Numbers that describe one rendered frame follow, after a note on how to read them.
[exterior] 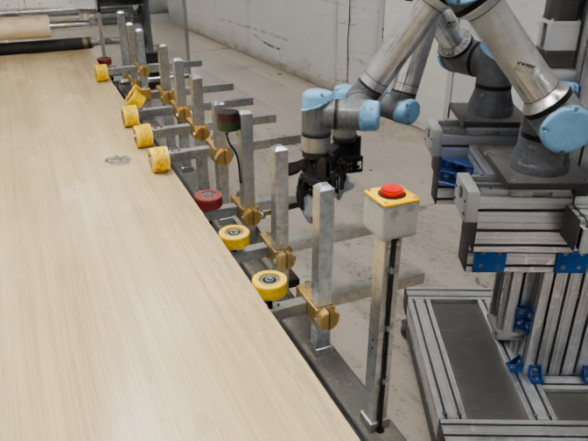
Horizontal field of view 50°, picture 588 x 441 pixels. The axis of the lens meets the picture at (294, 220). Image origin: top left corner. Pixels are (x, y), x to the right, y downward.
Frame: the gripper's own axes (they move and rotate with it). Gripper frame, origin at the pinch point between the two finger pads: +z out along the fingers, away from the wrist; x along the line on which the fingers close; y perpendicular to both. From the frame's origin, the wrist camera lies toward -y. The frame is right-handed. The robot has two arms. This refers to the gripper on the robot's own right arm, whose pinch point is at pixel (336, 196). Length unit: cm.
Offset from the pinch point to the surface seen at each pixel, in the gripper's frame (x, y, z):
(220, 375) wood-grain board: -76, -62, -8
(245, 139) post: -5.8, -31.8, -25.7
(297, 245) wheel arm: -26.5, -25.2, -1.2
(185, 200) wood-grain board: -0.2, -49.0, -7.9
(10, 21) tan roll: 227, -86, -27
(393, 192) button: -82, -32, -41
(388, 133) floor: 255, 179, 84
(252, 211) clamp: -8.3, -31.5, -4.7
